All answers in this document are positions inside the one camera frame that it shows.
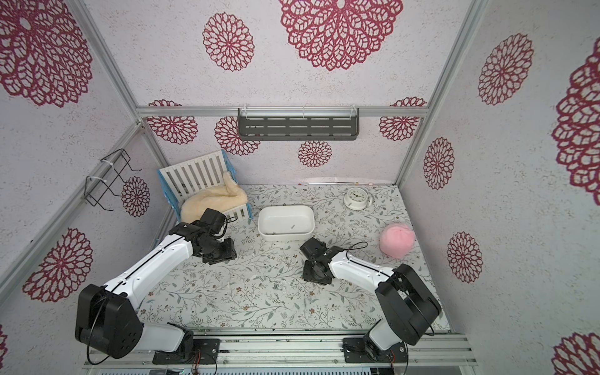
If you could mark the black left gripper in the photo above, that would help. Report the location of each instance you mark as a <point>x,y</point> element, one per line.
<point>230,253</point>

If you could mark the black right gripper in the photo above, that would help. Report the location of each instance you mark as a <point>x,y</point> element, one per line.
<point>314,269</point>

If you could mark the white plastic storage box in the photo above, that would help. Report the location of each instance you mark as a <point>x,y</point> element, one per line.
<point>274,223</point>

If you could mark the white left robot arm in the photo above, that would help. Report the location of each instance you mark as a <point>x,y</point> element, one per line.
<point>107,315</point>

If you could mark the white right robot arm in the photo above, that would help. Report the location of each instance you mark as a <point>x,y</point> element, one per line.
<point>408,305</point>

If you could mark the beige plush cloth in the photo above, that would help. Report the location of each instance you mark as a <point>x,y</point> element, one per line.
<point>221,198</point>

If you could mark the white slatted blue basket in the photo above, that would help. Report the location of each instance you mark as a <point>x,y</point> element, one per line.
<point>185,179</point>

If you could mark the white alarm clock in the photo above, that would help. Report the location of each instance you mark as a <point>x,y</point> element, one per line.
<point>357,199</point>

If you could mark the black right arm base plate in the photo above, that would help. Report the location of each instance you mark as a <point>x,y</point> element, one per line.
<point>363,350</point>

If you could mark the black wire wall rack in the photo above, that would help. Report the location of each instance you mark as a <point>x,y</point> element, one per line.
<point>97,187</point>

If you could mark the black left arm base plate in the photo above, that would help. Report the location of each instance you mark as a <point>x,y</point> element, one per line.
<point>191,351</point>

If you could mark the dark grey wall shelf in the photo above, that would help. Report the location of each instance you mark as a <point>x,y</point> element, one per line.
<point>286,126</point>

